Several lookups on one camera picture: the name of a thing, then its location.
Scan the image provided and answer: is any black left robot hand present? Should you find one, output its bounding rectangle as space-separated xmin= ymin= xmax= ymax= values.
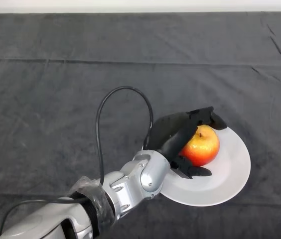
xmin=146 ymin=106 xmax=228 ymax=180

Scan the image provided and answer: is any red yellow apple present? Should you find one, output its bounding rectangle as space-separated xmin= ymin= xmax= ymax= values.
xmin=180 ymin=124 xmax=221 ymax=167

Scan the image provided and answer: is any white round plate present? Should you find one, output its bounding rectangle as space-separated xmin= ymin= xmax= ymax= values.
xmin=159 ymin=126 xmax=252 ymax=207

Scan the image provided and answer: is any black cloth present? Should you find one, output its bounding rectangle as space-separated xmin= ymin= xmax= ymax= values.
xmin=0 ymin=11 xmax=281 ymax=239

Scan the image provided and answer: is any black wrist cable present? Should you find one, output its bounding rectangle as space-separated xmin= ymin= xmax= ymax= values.
xmin=0 ymin=86 xmax=154 ymax=236

